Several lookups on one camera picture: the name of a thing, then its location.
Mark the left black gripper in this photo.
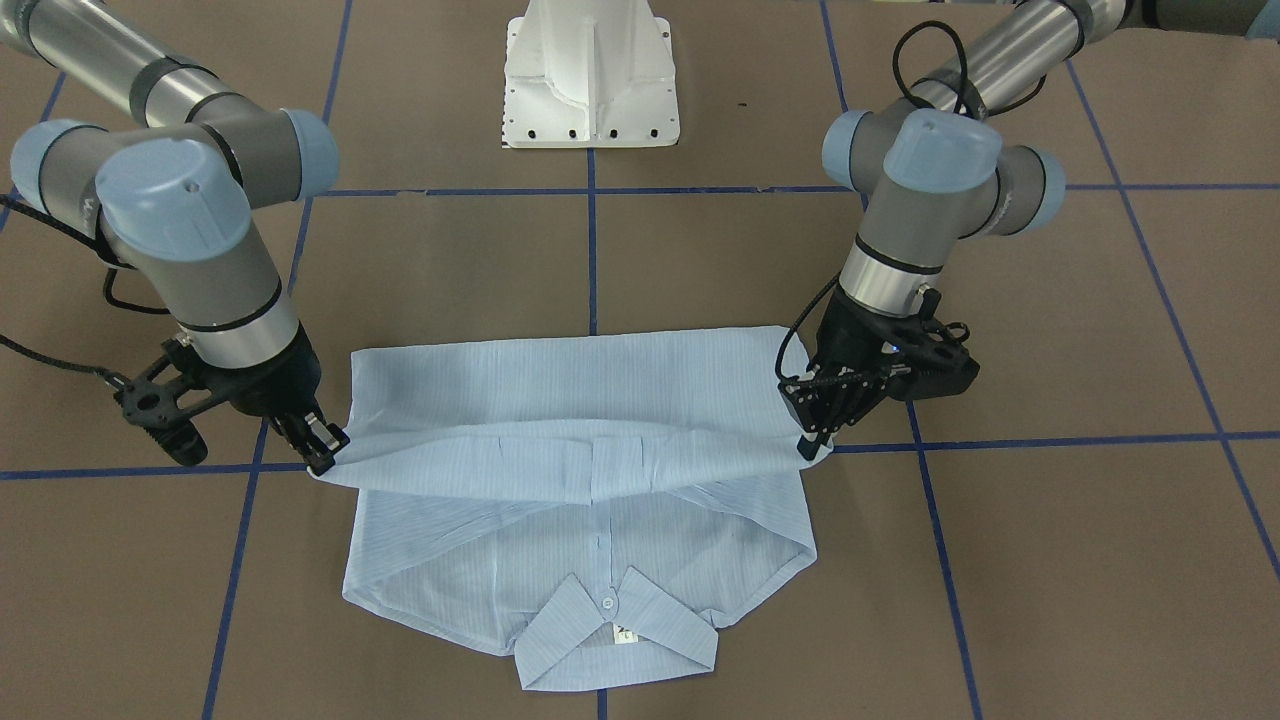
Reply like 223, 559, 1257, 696
780, 290, 922, 461

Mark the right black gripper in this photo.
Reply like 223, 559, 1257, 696
229, 325, 349, 475

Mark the light blue striped shirt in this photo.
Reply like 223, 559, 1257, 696
324, 325, 817, 692

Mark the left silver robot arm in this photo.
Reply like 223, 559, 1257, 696
777, 1, 1277, 460

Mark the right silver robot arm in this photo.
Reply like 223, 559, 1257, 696
3, 1, 349, 475

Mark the brown paper table cover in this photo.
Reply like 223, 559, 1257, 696
0, 0, 1280, 720

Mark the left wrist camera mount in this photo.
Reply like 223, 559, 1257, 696
886, 316, 980, 402

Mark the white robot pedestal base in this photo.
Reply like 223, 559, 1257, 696
500, 1, 681, 149

